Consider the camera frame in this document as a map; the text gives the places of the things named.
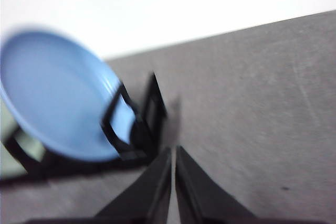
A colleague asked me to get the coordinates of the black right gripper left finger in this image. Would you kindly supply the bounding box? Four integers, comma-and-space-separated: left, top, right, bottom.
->
26, 147, 172, 224

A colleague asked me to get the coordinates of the black plate rack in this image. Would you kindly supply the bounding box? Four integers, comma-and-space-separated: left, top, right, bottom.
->
0, 71, 169, 186

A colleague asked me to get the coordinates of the blue plate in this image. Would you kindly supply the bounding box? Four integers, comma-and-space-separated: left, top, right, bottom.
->
0, 28, 137, 164

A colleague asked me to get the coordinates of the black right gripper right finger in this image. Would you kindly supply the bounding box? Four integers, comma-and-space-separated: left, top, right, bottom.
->
174, 146, 264, 224

